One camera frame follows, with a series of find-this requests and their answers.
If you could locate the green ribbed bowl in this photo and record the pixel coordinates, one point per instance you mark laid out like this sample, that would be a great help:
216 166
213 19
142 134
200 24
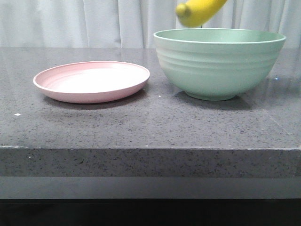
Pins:
214 63

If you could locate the white curtain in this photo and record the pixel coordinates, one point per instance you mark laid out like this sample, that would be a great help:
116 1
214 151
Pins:
131 23

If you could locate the yellow banana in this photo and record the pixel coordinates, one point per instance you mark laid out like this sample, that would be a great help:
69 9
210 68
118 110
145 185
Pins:
194 13

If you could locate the pink plate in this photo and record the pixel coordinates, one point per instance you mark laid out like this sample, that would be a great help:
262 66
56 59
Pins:
92 82

